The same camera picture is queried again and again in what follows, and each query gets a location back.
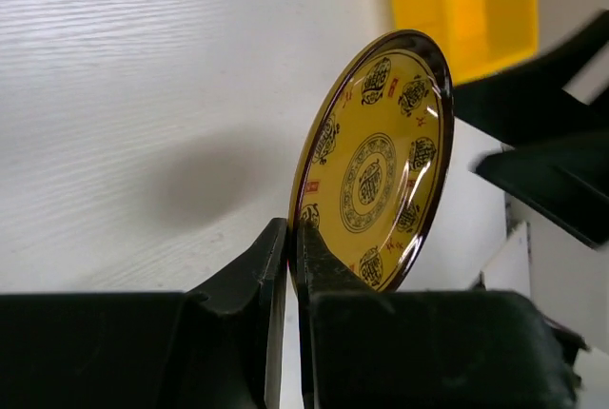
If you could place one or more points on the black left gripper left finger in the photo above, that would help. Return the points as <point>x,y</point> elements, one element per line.
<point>218,345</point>

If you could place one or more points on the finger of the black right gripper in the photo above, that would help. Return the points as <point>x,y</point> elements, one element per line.
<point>565,180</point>
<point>527,103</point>

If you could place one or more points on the yellow patterned plate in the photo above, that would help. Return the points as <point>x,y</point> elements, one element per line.
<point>375,160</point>

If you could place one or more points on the yellow plastic bin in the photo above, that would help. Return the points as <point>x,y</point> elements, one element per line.
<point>477,37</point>

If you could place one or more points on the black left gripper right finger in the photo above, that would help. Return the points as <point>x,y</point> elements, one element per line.
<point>433,349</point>

